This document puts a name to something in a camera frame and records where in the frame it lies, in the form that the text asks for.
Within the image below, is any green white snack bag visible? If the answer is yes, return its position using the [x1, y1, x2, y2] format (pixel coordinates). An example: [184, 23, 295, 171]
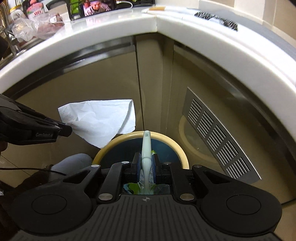
[122, 150, 171, 195]

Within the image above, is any white toothbrush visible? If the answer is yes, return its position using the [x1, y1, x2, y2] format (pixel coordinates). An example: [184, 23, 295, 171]
[139, 131, 154, 195]

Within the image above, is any white paper towel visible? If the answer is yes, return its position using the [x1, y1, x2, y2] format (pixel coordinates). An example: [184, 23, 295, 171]
[58, 99, 136, 149]

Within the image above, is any beige round trash bin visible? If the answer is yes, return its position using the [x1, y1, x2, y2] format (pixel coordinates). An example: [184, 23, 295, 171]
[92, 131, 190, 195]

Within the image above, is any grey vent grille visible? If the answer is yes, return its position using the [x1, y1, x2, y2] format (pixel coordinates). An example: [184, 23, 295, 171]
[183, 88, 261, 184]

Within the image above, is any stainless steel sink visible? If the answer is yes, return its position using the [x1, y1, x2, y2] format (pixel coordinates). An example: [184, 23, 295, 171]
[1, 37, 44, 69]

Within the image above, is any plastic bag with meat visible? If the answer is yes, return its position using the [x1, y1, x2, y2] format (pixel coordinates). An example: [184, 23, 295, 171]
[11, 13, 64, 42]

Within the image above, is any pink soap pump bottle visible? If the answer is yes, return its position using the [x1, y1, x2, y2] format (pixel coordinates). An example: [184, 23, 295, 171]
[26, 0, 45, 20]

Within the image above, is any green yellow-cap bottle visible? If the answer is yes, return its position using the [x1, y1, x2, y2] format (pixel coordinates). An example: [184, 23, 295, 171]
[70, 0, 80, 15]

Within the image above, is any smartphone with lit screen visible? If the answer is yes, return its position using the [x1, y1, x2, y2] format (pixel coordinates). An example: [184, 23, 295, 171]
[79, 0, 116, 16]

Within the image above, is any black wire spice rack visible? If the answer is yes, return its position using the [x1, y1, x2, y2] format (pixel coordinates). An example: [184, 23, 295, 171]
[66, 0, 155, 20]

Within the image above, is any white charging cable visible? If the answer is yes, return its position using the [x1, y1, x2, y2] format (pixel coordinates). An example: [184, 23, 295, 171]
[115, 0, 134, 10]

